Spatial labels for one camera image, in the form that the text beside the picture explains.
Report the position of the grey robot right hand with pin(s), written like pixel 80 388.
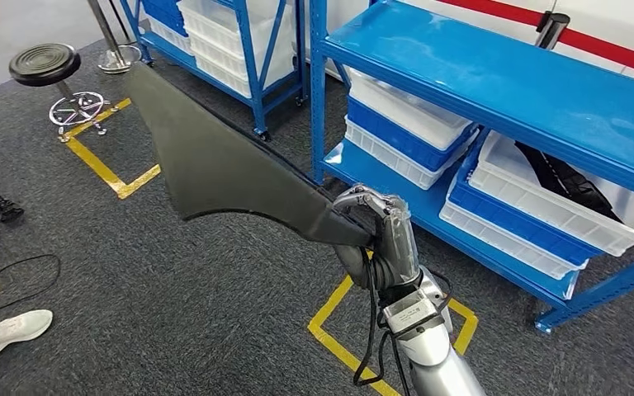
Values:
pixel 402 240

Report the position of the blue metal shelf rack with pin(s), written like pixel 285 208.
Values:
pixel 514 82
pixel 248 65

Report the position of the blue plastic crate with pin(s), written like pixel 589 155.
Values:
pixel 164 13
pixel 393 136
pixel 514 221

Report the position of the yellow floor tape square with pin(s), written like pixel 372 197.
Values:
pixel 317 328

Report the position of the white sneaker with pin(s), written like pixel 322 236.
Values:
pixel 16 328

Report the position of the black stool chrome base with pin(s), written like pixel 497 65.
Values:
pixel 43 63

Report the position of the black stanchion post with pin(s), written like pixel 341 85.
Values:
pixel 552 27

